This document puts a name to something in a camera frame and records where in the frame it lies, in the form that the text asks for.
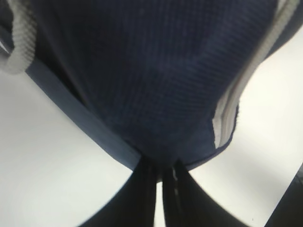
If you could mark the navy insulated lunch bag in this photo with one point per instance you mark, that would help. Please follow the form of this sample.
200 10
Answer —
154 78

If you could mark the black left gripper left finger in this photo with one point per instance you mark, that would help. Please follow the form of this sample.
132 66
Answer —
134 204

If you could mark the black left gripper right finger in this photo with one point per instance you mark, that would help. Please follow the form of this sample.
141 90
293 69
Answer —
186 204

